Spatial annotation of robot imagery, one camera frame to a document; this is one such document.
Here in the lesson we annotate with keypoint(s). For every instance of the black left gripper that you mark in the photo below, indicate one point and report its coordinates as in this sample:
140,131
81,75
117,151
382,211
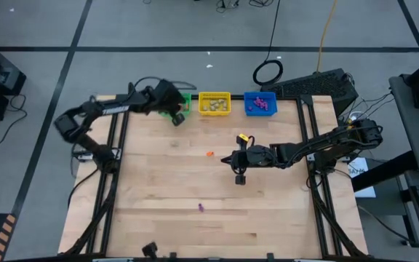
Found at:
164,96

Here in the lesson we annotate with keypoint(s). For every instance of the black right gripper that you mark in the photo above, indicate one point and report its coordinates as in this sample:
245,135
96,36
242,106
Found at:
264,156

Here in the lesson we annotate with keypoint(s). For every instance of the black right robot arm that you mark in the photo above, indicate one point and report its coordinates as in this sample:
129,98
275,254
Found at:
322,145

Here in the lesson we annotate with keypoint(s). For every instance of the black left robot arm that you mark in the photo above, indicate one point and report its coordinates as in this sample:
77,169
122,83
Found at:
104,108

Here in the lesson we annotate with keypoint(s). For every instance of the green plastic basket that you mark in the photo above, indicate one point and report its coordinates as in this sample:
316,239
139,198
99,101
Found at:
188,97

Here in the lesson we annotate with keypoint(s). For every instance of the yellow plastic basket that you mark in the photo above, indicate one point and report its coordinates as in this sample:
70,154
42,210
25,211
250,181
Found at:
215,94

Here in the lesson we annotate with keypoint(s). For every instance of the blue plastic basket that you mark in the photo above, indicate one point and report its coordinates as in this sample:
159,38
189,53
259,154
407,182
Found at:
269,111

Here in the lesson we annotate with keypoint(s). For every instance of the black keyboard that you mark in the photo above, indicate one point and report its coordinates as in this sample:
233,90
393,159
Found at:
311,85

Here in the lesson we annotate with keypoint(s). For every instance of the white paper sheet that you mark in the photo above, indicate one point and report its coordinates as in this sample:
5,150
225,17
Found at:
358,171

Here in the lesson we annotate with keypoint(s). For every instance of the small black object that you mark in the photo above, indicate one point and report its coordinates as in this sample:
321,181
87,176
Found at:
150,250

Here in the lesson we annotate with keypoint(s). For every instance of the black desk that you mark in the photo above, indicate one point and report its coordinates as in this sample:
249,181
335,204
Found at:
413,127

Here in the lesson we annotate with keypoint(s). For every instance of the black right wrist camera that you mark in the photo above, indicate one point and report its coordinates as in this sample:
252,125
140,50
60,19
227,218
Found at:
243,160

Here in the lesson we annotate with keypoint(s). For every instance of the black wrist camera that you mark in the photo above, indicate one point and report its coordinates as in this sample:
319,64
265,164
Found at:
179,102
243,160

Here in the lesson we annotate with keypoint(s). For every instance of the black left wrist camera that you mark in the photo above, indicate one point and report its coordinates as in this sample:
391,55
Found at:
179,102

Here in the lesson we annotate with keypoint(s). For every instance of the black table edge frame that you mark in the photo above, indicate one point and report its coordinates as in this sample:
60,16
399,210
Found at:
289,97

